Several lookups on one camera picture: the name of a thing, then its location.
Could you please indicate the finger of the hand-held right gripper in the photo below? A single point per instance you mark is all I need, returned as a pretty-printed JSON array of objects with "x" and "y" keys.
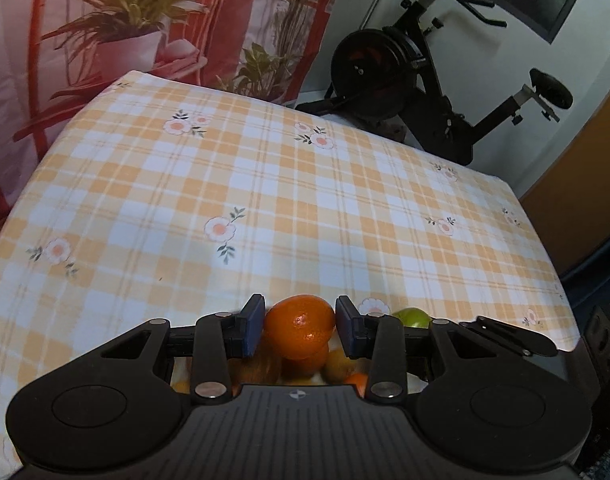
[{"x": 505, "y": 335}]

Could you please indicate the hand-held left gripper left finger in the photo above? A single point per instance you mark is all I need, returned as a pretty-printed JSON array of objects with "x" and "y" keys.
[{"x": 252, "y": 327}]

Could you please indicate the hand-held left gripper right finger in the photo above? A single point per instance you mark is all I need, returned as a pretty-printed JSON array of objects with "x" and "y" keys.
[{"x": 347, "y": 327}]

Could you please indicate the yellow lemon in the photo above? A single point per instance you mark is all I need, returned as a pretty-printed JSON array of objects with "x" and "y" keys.
[{"x": 335, "y": 362}]

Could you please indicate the orange tangerine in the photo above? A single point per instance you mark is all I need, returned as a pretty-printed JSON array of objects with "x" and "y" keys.
[
  {"x": 299, "y": 327},
  {"x": 305, "y": 362},
  {"x": 357, "y": 380}
]

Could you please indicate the green round fruit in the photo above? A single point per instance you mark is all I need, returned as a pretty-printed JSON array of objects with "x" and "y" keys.
[{"x": 412, "y": 317}]

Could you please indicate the orange checked floral tablecloth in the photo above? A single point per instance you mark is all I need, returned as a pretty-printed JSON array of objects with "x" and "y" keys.
[{"x": 285, "y": 185}]

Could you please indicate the wooden door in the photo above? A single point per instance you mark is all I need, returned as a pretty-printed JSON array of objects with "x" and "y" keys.
[{"x": 585, "y": 185}]

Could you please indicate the brown slipper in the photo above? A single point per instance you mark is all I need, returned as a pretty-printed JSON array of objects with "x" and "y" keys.
[{"x": 392, "y": 129}]

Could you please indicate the black exercise bike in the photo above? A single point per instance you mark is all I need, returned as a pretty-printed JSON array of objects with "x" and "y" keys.
[{"x": 370, "y": 70}]

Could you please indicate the printed pink wall backdrop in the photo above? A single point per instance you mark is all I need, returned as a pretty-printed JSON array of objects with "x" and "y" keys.
[{"x": 15, "y": 20}]

